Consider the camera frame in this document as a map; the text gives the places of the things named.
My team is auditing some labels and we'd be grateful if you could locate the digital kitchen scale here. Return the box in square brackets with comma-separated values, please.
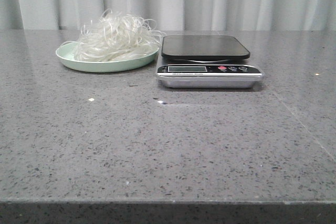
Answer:
[156, 35, 264, 89]

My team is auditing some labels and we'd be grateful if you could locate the white vermicelli bundle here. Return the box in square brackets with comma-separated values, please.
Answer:
[73, 9, 166, 62]

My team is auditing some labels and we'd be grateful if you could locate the pale green round plate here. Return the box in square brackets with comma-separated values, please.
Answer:
[56, 41, 159, 73]

